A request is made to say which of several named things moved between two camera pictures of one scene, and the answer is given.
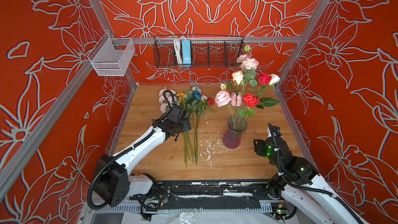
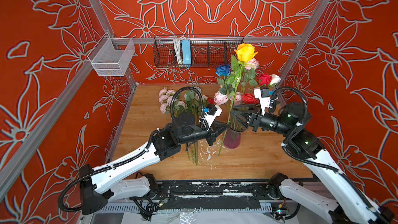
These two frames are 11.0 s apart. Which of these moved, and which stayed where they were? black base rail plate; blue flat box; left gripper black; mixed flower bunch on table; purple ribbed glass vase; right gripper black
Moved: left gripper black; right gripper black
Stayed: purple ribbed glass vase; mixed flower bunch on table; black base rail plate; blue flat box
